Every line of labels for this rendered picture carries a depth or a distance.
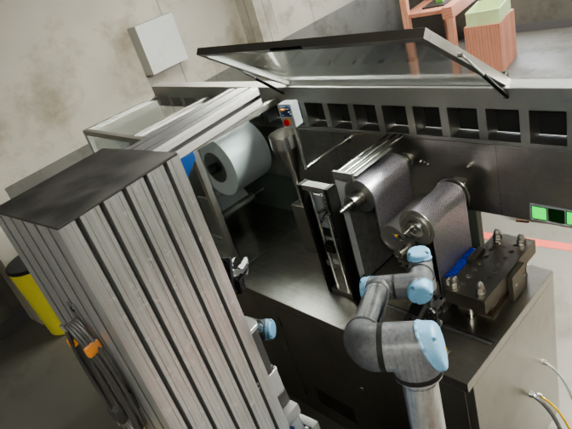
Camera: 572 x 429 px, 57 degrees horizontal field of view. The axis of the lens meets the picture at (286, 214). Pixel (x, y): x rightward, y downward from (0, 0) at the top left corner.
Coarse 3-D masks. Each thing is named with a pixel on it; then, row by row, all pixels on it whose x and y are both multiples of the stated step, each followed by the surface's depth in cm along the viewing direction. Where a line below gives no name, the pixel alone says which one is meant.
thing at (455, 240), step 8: (464, 216) 202; (456, 224) 199; (464, 224) 204; (448, 232) 196; (456, 232) 201; (464, 232) 205; (440, 240) 193; (448, 240) 197; (456, 240) 202; (464, 240) 206; (440, 248) 194; (448, 248) 198; (456, 248) 203; (464, 248) 207; (440, 256) 195; (448, 256) 199; (456, 256) 204; (440, 264) 196; (448, 264) 200; (440, 272) 198; (440, 280) 199
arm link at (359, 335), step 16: (368, 288) 157; (384, 288) 157; (368, 304) 144; (384, 304) 149; (352, 320) 134; (368, 320) 132; (352, 336) 126; (368, 336) 123; (352, 352) 125; (368, 352) 122; (368, 368) 124
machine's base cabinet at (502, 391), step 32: (288, 320) 246; (544, 320) 208; (288, 352) 265; (320, 352) 240; (512, 352) 192; (544, 352) 215; (288, 384) 287; (320, 384) 257; (352, 384) 233; (384, 384) 214; (448, 384) 183; (480, 384) 177; (512, 384) 197; (544, 384) 222; (352, 416) 251; (384, 416) 228; (448, 416) 193; (480, 416) 182; (512, 416) 203; (544, 416) 229
